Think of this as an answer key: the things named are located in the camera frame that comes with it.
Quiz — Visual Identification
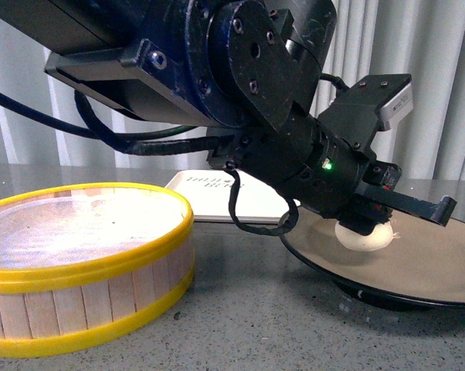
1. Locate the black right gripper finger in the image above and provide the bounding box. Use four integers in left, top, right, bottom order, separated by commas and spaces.
355, 184, 457, 226

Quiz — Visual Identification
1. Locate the bamboo steamer with yellow rims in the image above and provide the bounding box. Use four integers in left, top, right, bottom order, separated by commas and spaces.
0, 182, 195, 358

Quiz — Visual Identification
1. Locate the grey pleated curtain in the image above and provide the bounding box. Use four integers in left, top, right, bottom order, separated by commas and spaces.
0, 1, 465, 180

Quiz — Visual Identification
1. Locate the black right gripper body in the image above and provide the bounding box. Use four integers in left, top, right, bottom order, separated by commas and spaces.
206, 104, 400, 236

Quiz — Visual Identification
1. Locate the beige plate with black rim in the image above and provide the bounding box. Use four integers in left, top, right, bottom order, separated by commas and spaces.
280, 209, 465, 310

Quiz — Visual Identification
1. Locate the white rectangular tray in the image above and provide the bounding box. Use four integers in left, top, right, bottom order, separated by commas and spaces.
164, 168, 302, 224

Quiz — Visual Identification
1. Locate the white steamer liner cloth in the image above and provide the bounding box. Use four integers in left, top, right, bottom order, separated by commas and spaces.
0, 188, 189, 270

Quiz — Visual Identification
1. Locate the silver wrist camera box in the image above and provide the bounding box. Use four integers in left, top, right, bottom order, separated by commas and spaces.
376, 83, 413, 131

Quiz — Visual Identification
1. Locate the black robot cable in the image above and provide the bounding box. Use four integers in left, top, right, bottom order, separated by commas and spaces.
0, 83, 233, 156

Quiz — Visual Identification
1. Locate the white steamed bun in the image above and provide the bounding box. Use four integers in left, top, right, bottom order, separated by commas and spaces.
334, 222, 400, 252

